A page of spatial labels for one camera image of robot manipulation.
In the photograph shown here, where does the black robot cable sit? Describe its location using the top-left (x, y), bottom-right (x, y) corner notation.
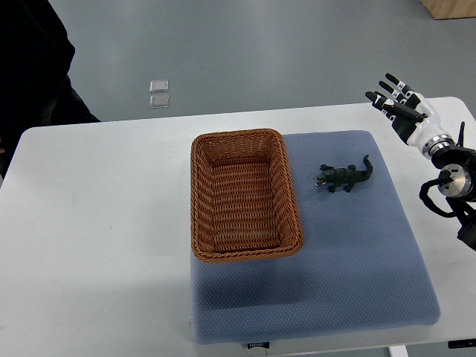
top-left (419, 177), bottom-right (464, 218)

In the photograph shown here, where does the upper metal floor plate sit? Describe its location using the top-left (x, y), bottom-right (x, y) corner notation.
top-left (149, 80), bottom-right (169, 93)

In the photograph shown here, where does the black desk control panel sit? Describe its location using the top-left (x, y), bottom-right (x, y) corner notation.
top-left (448, 338), bottom-right (476, 350)

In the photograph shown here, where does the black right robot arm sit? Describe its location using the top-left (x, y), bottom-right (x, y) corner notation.
top-left (419, 123), bottom-right (475, 249)

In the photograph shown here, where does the brown wicker basket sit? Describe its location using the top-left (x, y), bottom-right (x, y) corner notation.
top-left (190, 129), bottom-right (303, 263)

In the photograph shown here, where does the person in black clothes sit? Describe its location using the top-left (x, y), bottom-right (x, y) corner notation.
top-left (1, 1), bottom-right (98, 176)

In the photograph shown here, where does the dark green toy crocodile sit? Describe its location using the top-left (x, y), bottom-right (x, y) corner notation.
top-left (315, 155), bottom-right (373, 193)

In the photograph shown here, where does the wooden box corner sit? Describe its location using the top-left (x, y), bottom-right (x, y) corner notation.
top-left (420, 0), bottom-right (475, 20)

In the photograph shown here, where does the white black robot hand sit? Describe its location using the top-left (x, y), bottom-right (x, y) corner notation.
top-left (365, 73), bottom-right (446, 150)

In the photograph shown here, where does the blue grey foam cushion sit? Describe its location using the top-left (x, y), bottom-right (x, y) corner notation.
top-left (190, 131), bottom-right (440, 344)

